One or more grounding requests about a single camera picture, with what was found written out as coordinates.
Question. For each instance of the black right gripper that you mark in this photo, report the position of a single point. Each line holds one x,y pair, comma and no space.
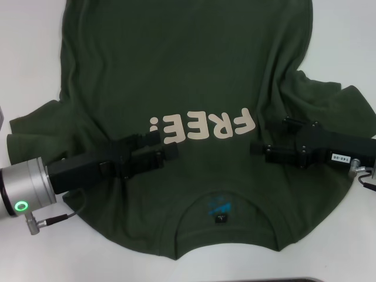
346,148

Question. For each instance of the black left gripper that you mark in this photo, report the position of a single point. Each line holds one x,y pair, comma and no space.
82,167

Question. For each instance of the dark green FREE T-shirt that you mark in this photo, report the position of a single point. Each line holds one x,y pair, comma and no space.
188,73

